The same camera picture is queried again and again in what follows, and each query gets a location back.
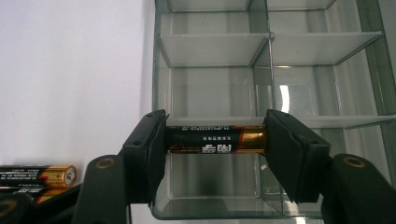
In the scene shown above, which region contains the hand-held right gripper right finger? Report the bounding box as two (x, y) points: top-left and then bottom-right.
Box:
(263, 108), (332, 204)

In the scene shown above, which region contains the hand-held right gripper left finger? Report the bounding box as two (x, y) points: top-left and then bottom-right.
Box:
(120, 108), (171, 205)

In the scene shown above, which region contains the grey transparent compartment storage box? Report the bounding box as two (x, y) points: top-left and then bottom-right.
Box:
(150, 0), (396, 220)

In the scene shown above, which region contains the black and gold battery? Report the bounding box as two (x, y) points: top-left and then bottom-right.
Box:
(0, 186), (69, 207)
(0, 164), (78, 189)
(163, 124), (269, 155)

